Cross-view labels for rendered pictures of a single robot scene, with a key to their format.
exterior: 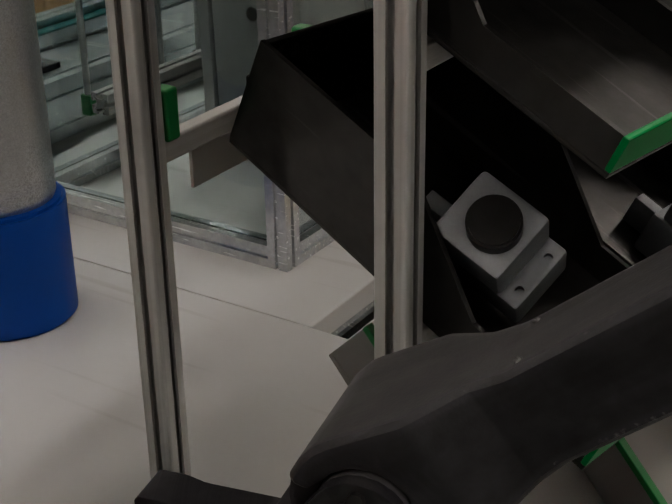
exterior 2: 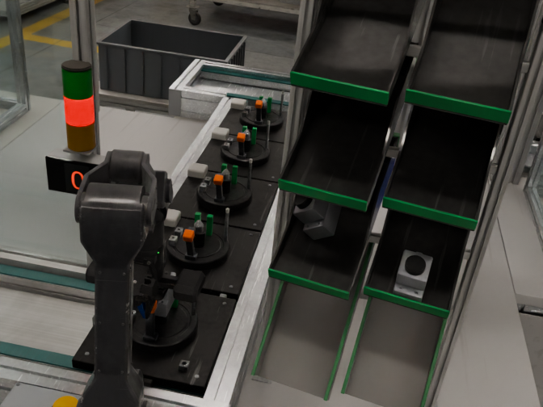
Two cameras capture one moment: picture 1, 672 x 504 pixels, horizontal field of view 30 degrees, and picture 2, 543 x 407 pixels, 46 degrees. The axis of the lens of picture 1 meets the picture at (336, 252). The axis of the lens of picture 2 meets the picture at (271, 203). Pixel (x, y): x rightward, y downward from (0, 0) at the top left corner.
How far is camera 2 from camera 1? 90 cm
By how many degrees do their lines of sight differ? 56
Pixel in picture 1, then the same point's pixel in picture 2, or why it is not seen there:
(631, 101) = (326, 183)
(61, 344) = not seen: hidden behind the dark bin
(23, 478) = not seen: hidden behind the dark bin
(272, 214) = not seen: outside the picture
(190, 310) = (491, 256)
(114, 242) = (519, 222)
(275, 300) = (524, 277)
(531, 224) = (309, 206)
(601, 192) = (424, 247)
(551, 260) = (320, 225)
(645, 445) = (395, 348)
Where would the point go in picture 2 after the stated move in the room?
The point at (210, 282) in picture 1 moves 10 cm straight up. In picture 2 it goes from (518, 255) to (528, 224)
